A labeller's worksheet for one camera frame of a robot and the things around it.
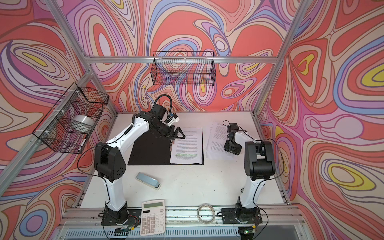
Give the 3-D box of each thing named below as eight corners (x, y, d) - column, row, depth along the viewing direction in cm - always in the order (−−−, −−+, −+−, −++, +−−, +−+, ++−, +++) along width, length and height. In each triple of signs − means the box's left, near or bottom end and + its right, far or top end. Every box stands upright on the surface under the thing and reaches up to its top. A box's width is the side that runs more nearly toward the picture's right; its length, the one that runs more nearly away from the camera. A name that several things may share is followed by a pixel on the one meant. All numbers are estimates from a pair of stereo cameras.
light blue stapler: (137, 180, 87) (134, 178, 84) (141, 174, 90) (138, 171, 86) (159, 191, 84) (158, 188, 80) (163, 184, 86) (161, 181, 83)
